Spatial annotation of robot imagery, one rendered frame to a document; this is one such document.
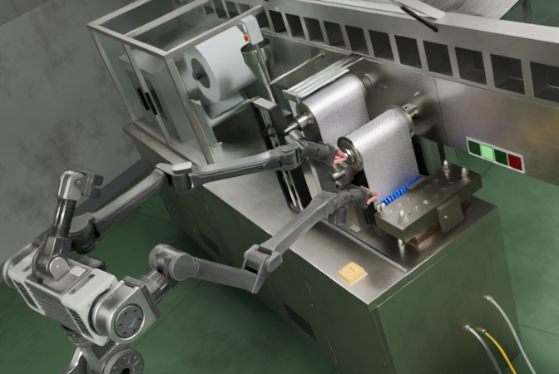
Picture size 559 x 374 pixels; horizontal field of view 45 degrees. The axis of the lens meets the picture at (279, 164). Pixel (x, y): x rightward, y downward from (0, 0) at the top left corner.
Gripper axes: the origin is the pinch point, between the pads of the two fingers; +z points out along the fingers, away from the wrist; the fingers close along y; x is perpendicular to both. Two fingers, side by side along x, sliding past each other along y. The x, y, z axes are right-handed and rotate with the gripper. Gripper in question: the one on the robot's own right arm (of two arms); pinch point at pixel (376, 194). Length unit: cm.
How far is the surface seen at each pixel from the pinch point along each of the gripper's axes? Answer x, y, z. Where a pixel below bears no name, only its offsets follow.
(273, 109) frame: 25, -33, -30
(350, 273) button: -25.4, 11.4, -16.1
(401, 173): 8.3, 0.3, 10.7
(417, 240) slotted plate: -11.6, 18.8, 6.5
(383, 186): 3.3, 0.2, 2.5
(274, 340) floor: -111, -80, 21
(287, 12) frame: 60, -82, 2
